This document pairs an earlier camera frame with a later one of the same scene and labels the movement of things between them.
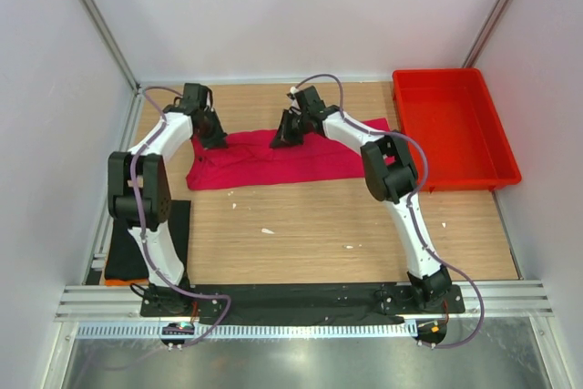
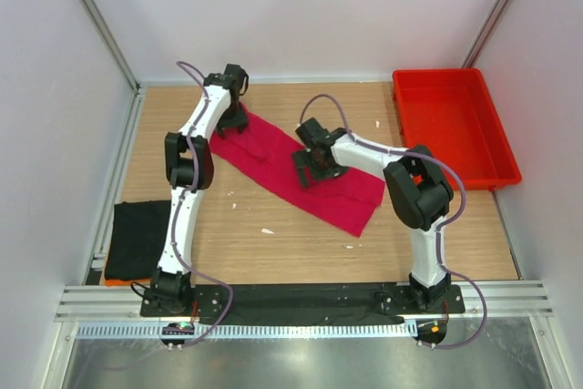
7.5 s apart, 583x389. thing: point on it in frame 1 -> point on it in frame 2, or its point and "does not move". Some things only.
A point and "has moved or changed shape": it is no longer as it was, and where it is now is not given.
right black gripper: x=282 y=135 -> x=301 y=159
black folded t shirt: x=125 y=259 does not move
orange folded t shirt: x=127 y=282 does not move
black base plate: x=220 y=304 does not move
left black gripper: x=218 y=140 -> x=240 y=122
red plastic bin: x=452 y=114 does not move
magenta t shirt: x=250 y=159 has moved or changed shape
